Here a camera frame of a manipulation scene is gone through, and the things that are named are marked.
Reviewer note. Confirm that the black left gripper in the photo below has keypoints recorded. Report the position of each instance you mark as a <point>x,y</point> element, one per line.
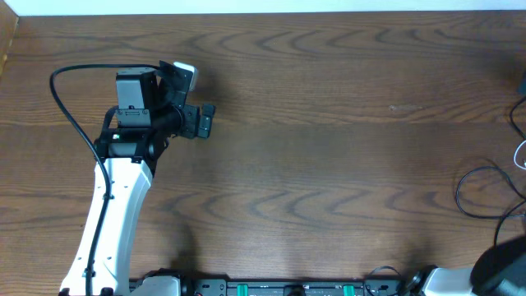
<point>192,128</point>

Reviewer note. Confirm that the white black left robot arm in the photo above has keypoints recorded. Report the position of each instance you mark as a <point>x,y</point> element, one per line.
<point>151,109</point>

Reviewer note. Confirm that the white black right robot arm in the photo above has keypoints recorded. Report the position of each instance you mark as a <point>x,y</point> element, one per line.
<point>499,271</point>

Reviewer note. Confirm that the brown cardboard side panel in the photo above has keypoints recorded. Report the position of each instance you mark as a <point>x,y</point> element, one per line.
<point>8,26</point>

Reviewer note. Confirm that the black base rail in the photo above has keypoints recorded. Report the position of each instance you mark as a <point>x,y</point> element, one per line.
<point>199,283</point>

